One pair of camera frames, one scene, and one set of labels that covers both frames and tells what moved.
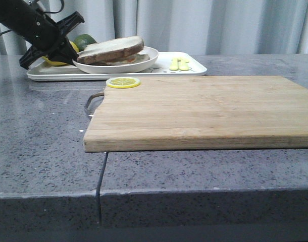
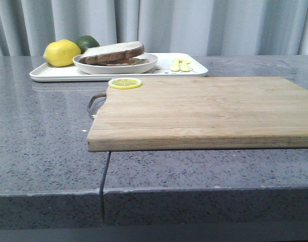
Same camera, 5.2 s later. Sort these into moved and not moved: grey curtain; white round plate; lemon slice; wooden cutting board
Moved: white round plate
Not moved: grey curtain; wooden cutting board; lemon slice
